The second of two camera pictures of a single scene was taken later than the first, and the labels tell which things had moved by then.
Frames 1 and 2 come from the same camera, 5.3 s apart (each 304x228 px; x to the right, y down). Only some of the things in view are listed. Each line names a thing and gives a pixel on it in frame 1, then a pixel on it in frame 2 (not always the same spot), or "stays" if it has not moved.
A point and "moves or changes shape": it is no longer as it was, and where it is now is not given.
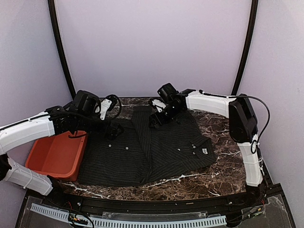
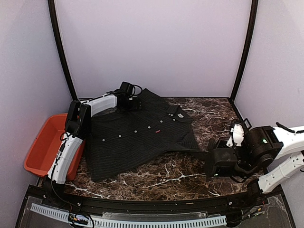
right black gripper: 161,120 -> 217,143
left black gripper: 104,133 -> 136,107
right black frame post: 254,9 stays
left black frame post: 52,12 stays
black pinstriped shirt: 143,154 moves or changes shape
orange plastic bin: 60,156 stays
